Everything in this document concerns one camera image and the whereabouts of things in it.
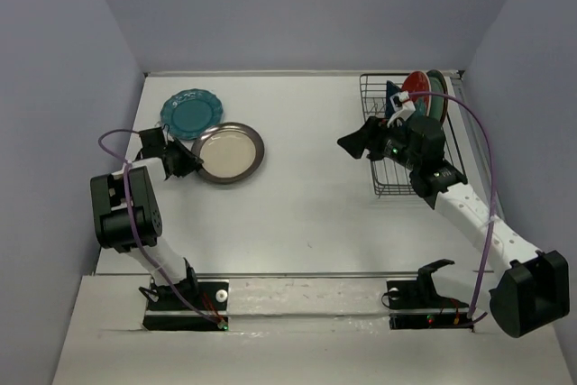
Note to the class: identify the light green round plate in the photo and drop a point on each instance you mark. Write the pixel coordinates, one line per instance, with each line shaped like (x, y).
(438, 104)

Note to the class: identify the black wire dish rack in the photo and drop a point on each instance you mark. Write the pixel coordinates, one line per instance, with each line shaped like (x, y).
(389, 176)

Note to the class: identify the navy leaf shaped dish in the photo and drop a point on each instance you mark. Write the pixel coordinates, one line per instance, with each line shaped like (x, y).
(392, 96)

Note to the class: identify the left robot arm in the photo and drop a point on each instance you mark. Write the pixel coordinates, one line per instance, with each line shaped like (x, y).
(127, 219)

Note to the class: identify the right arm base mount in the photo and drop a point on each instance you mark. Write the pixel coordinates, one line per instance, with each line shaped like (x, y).
(415, 304)

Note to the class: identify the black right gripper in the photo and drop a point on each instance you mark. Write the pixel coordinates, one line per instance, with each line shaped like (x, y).
(370, 136)

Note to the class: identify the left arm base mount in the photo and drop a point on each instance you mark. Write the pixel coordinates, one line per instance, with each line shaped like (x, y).
(205, 310)

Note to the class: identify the silver rimmed cream plate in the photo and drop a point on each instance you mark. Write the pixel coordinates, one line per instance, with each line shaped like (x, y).
(230, 152)

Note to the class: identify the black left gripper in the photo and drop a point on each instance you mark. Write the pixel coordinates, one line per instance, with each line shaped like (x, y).
(190, 162)

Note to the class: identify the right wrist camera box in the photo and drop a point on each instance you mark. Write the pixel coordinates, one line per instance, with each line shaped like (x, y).
(404, 110)

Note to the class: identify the red teal floral plate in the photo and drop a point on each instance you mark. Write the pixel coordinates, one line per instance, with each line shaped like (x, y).
(414, 92)

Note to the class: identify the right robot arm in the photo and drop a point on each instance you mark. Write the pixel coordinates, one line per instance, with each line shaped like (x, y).
(533, 286)

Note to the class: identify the teal scalloped plate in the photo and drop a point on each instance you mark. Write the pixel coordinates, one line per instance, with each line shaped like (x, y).
(189, 112)

